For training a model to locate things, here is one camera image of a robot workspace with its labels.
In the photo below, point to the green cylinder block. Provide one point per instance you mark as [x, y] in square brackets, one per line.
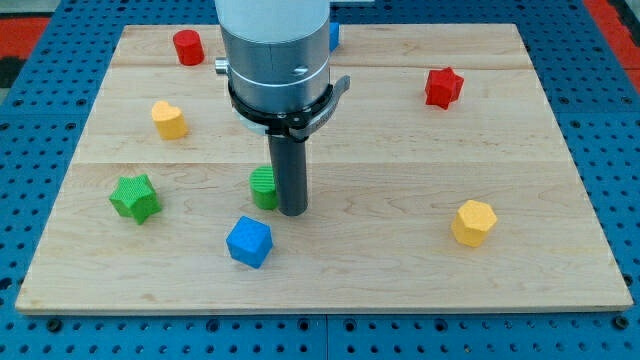
[263, 189]

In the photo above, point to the blue block behind arm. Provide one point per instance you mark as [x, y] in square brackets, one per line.
[334, 36]

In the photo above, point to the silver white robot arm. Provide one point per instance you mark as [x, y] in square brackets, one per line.
[277, 55]

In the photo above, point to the red star block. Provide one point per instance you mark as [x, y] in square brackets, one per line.
[443, 87]

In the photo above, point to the green star block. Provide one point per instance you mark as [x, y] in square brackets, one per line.
[136, 198]

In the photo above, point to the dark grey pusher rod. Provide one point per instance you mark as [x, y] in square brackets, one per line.
[288, 160]

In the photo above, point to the blue cube block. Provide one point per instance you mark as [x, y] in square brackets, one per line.
[250, 242]

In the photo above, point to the wooden board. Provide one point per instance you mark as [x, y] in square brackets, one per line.
[386, 175]

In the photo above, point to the yellow hexagon block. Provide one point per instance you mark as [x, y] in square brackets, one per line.
[473, 222]

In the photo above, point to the yellow heart block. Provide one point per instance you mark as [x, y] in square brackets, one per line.
[169, 120]

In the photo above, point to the red cylinder block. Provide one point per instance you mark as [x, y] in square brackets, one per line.
[188, 47]

